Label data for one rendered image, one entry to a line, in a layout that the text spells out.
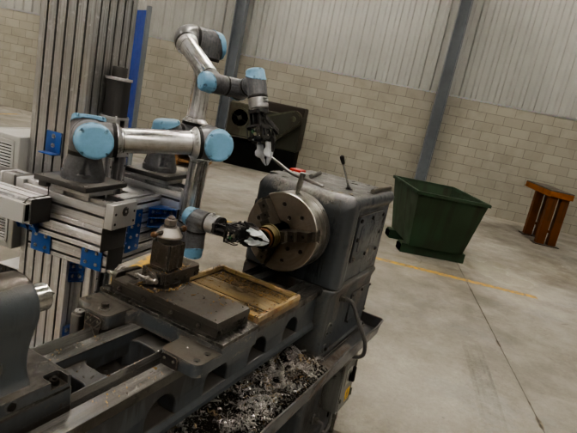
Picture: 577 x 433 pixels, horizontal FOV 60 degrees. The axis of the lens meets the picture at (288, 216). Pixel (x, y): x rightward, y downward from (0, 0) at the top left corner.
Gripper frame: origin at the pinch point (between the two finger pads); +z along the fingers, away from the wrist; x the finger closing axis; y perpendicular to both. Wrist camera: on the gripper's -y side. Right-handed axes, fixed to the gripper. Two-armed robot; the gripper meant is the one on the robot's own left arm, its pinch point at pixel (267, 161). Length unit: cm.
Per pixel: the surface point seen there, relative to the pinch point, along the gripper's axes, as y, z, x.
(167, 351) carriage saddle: 74, 49, 8
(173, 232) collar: 57, 20, -1
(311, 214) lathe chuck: -0.6, 21.4, 16.4
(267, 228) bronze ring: 11.7, 24.5, 4.1
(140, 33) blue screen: -318, -195, -350
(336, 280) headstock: -17, 50, 17
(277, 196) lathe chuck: -0.6, 13.5, 2.8
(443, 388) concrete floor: -151, 150, 26
